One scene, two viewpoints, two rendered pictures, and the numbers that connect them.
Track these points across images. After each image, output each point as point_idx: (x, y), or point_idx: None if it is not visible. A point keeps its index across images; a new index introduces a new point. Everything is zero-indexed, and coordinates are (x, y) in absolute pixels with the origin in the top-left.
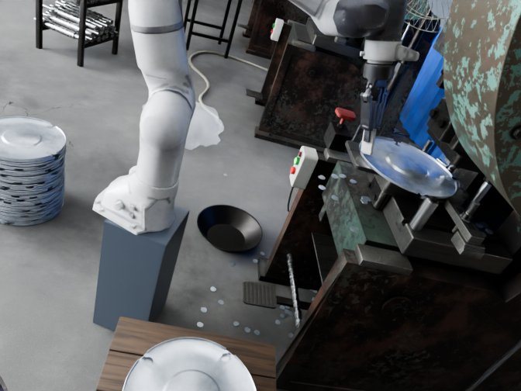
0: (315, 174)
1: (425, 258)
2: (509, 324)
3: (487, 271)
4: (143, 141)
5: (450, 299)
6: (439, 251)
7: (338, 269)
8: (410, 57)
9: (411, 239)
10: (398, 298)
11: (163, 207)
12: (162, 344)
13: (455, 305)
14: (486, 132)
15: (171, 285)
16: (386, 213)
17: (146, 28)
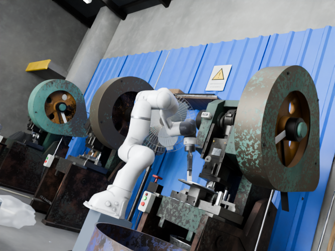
0: (153, 204)
1: (224, 217)
2: (248, 249)
3: (238, 223)
4: (134, 164)
5: (233, 237)
6: (227, 213)
7: (203, 222)
8: (199, 144)
9: (220, 207)
10: (221, 236)
11: (127, 204)
12: None
13: (234, 240)
14: (257, 146)
15: None
16: (200, 207)
17: (145, 117)
